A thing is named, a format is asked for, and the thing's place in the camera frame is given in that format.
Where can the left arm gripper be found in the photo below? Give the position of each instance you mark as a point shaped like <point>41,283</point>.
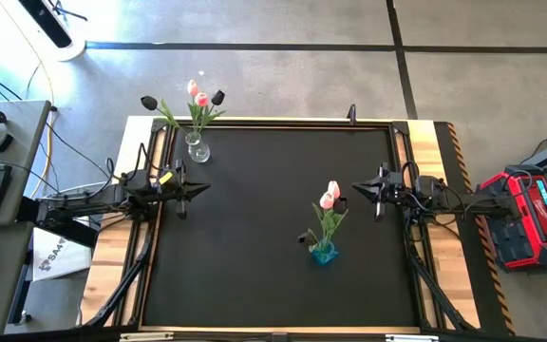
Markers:
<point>169,187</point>

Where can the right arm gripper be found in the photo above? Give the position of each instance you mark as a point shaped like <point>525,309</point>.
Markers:
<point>393,187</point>

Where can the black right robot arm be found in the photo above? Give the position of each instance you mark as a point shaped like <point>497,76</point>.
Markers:
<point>473,205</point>

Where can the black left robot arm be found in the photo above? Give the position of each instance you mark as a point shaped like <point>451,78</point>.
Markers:
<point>83,204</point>

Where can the clear glass vase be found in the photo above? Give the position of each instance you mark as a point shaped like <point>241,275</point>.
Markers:
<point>199,153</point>

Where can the blue cut glass vase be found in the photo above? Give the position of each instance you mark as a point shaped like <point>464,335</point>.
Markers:
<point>323,255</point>

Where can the yellow tape marker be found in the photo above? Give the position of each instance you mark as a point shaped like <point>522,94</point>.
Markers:
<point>165,178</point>

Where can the small black table clamp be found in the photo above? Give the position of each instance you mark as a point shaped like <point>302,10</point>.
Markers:
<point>352,114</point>

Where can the black table mat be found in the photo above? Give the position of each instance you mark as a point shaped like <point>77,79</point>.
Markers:
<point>254,294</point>

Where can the black desk beam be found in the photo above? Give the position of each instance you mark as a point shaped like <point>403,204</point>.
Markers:
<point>71,233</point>

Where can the black platform with hazard stripes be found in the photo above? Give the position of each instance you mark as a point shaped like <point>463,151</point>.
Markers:
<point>487,294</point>

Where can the red and black tool box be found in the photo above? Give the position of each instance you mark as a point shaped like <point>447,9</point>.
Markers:
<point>530,237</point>

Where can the gray desk with keyboard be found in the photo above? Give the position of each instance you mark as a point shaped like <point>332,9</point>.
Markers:
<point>22,142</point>

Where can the white round stand base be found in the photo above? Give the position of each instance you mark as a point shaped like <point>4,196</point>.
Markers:
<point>75,50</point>

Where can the black stand bar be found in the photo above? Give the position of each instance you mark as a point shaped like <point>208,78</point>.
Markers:
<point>58,31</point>

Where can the gray desk with mouse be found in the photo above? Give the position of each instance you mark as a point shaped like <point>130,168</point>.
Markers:
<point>7,294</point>

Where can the black aluminium table frame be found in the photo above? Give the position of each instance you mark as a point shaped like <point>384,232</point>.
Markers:
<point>278,123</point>

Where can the black diagonal frame strut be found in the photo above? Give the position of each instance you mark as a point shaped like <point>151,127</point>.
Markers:
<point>440,297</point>
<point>122,282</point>

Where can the silver metal bracket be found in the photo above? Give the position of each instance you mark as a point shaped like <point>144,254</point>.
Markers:
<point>145,336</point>
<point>411,338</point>

